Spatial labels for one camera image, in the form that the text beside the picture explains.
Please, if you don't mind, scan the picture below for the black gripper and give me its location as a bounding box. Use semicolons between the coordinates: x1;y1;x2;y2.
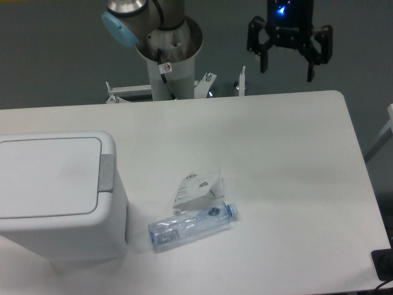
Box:
247;0;333;82

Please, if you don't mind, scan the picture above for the white push-button trash can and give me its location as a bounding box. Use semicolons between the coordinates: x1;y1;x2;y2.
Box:
1;131;130;262

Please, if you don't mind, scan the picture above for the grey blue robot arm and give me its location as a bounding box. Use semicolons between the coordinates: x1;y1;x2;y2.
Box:
101;1;333;81

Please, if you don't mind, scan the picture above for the clear plastic packaging bag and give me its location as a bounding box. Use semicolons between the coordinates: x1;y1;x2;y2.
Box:
172;170;225;214

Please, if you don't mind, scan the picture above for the clear plastic water bottle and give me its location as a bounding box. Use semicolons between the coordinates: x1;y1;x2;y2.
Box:
148;202;239;252

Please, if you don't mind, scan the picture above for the black device at table edge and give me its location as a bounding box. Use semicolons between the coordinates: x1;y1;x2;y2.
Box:
371;249;392;281

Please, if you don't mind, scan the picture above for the black cable on pedestal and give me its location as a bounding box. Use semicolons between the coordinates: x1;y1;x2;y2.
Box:
157;47;178;101

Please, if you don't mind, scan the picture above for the white frame at right edge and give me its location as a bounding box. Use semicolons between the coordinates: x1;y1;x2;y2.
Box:
363;103;393;163

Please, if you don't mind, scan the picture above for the white metal base frame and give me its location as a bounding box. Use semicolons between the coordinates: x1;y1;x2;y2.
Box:
106;65;247;104

